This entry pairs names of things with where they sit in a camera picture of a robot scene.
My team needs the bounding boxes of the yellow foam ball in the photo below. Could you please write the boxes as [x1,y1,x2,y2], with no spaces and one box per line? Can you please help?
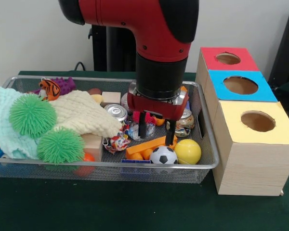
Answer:
[174,139,202,165]

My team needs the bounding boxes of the silver mesh bin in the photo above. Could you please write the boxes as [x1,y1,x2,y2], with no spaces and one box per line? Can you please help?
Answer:
[0,76,220,185]

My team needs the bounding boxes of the wooden box with three holes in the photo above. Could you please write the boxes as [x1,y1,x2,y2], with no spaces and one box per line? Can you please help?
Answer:
[195,47,289,196]

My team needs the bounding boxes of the silver can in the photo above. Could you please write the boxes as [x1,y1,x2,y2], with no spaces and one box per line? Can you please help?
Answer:
[104,103,129,123]

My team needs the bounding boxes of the crushed printed can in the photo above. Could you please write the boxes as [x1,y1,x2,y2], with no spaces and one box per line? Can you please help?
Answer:
[166,108,196,138]

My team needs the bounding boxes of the tiger plush keychain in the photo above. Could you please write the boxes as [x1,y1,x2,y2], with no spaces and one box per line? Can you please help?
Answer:
[38,79,61,101]

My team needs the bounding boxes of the green spiky rubber ball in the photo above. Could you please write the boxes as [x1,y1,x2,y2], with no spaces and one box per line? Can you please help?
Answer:
[37,127,85,165]
[8,93,58,139]

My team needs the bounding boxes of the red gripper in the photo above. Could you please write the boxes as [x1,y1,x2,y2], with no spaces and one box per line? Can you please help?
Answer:
[127,92,190,146]

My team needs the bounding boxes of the clear foil packet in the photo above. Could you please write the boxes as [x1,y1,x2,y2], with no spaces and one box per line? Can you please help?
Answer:
[126,120,156,141]

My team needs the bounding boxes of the mint green cloth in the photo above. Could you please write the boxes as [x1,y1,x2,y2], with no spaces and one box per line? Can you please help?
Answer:
[0,87,40,159]

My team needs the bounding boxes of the cream cloth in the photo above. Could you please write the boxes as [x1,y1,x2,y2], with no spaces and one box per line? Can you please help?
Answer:
[49,90,122,140]

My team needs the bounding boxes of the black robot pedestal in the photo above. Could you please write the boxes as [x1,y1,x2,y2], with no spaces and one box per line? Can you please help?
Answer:
[88,23,138,72]

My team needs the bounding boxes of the orange toy building block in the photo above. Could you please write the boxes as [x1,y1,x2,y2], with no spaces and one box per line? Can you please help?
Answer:
[125,135,178,161]

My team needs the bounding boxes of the small soccer ball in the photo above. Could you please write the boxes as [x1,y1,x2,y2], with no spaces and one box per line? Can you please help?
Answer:
[149,145,178,165]

